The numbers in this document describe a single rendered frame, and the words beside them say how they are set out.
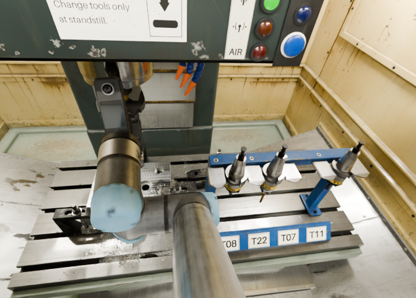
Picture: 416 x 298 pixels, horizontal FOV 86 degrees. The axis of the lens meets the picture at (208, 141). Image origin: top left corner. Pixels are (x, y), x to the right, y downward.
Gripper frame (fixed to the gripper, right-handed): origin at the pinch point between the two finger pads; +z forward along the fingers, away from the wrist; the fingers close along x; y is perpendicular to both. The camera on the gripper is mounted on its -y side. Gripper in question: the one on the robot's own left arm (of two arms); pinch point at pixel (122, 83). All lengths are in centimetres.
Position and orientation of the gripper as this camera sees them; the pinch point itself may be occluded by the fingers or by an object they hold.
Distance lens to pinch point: 61.6
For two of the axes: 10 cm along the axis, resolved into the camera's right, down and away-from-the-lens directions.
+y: -0.8, 6.8, 7.3
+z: -2.1, -7.3, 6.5
